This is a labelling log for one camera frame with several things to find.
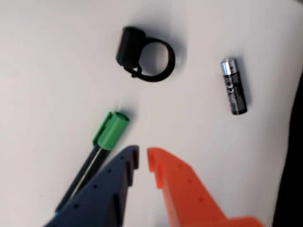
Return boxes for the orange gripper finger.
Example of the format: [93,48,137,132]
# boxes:
[147,147,264,227]

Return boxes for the black ring clip mount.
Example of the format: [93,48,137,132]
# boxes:
[116,26,176,83]

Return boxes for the black cylindrical battery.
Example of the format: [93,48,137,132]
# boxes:
[220,58,248,116]

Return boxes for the black marker with green cap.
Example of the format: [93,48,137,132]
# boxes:
[55,111,130,213]

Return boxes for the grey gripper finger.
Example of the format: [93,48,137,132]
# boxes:
[44,145,140,227]

